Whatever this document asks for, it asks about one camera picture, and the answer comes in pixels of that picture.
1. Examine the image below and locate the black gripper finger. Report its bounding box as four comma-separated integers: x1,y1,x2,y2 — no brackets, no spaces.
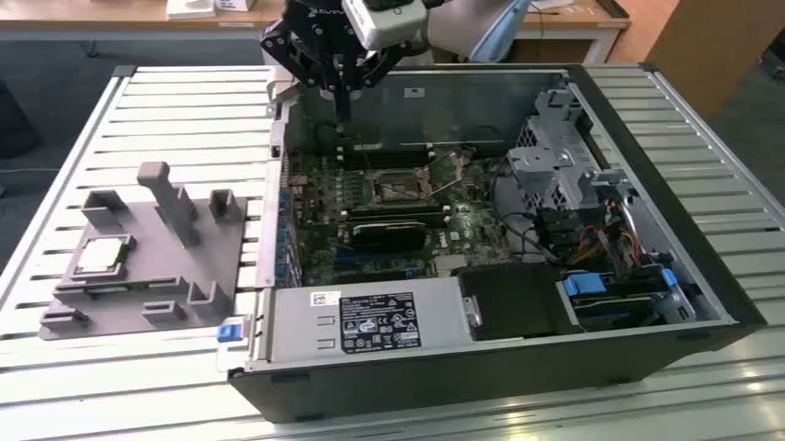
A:
259,22,346,122
343,43,411,122

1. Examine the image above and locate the metal socket cover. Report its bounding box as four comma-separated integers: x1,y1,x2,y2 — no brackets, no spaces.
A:
419,146,478,198

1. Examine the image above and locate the silver CPU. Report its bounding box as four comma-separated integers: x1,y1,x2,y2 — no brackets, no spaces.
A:
71,236,135,277

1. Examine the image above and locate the CPU socket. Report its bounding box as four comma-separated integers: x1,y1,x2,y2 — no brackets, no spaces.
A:
364,167,434,206

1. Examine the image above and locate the black RAM stick with label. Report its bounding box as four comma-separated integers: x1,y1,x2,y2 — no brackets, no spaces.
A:
350,141,430,155

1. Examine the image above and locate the wooden desk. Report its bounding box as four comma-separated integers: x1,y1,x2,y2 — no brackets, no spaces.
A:
0,0,633,65

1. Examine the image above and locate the silver drive cage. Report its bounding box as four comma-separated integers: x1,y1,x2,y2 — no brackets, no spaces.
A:
506,89,642,217

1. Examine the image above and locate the black graphics card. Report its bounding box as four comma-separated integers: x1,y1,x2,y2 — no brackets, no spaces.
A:
347,220,430,254

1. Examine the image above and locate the green motherboard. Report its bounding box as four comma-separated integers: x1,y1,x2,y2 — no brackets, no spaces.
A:
279,146,510,286

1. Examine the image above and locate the silver chipset heatsink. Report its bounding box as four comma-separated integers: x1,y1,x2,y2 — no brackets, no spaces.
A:
432,255,468,277

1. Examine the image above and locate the grey parts rack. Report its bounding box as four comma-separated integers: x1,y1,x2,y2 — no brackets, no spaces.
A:
36,160,249,341

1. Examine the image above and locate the wooden cabinet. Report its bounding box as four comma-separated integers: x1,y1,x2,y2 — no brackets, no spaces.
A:
603,0,785,120

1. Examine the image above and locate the black plastic shroud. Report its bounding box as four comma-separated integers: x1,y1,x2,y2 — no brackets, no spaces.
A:
456,264,583,342

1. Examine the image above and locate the hard disk in blue carrier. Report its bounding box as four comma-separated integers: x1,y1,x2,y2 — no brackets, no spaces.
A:
556,270,675,332

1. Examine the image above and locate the green RAM stick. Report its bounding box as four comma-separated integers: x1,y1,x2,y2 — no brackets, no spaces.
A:
83,280,152,293

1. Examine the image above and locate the silver power supply with label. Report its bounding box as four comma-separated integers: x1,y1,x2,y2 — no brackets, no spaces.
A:
265,285,474,362

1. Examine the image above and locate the black open PC case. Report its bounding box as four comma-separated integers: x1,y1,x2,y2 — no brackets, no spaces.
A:
225,62,771,424

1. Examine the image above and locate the white box wrist camera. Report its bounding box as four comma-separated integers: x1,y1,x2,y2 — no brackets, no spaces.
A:
340,0,430,51

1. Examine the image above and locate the black wire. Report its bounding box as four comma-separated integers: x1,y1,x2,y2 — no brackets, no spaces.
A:
496,155,566,268

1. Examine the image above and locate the coloured wire bundle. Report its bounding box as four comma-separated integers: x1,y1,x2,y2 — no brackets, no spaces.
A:
569,197,646,277

